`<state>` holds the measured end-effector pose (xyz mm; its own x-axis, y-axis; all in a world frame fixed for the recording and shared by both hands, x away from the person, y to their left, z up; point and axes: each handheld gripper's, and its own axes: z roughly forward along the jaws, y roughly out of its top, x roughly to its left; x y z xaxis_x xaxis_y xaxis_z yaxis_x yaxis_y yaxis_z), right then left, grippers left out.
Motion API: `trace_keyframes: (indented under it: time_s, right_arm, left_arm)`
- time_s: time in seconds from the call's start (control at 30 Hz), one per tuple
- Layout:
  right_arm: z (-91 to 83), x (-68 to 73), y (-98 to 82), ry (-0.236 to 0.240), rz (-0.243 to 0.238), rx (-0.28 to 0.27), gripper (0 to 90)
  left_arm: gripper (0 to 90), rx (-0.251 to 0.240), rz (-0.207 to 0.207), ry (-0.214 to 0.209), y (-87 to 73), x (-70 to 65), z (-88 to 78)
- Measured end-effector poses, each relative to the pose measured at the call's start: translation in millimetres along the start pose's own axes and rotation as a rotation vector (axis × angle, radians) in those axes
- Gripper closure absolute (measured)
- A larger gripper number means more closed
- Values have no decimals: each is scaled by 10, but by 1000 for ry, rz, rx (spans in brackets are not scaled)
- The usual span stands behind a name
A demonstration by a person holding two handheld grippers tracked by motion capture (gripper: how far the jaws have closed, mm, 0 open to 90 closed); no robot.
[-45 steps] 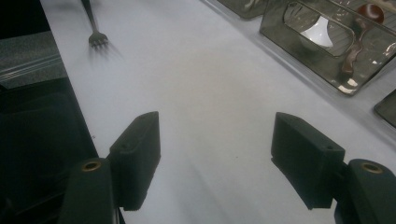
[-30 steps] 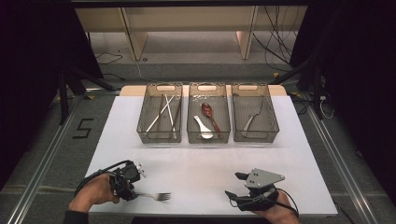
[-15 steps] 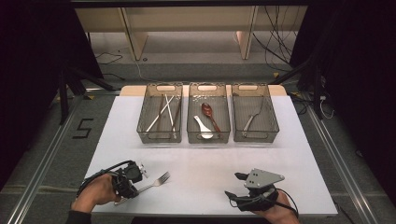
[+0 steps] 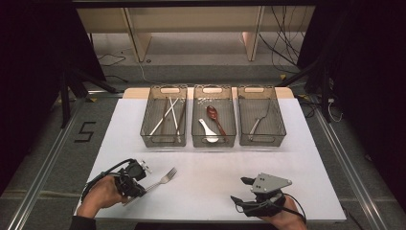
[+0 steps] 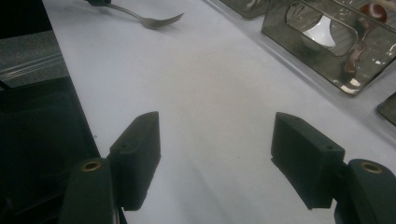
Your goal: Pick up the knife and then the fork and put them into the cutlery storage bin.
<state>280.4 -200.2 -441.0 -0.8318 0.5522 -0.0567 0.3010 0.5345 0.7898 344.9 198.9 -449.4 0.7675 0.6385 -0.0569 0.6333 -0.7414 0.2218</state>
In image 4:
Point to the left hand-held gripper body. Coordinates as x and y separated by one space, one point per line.
130 179

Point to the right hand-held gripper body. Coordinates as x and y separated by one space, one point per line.
268 195

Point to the metal fork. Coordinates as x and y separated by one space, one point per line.
164 179

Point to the gray transparent plastic bin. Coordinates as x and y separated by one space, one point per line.
159 140
223 110
273 127

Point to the metal knife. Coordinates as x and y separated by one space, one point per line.
256 124

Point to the white ceramic spoon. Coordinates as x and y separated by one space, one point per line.
209 134

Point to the white chopstick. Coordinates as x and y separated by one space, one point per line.
161 122
174 116

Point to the brown wooden spoon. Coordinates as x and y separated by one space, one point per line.
212 112

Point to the person's right hand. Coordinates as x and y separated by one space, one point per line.
287 217

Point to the person's left hand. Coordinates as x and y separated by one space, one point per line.
102 195

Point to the black metal stand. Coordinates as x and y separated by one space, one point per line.
65 96
324 89

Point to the dark curtain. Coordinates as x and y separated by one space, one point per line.
28 80
370 80

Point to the light wooden desk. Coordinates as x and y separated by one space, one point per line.
198 19

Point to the aluminium floor rail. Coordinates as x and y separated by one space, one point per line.
38 188
348 172

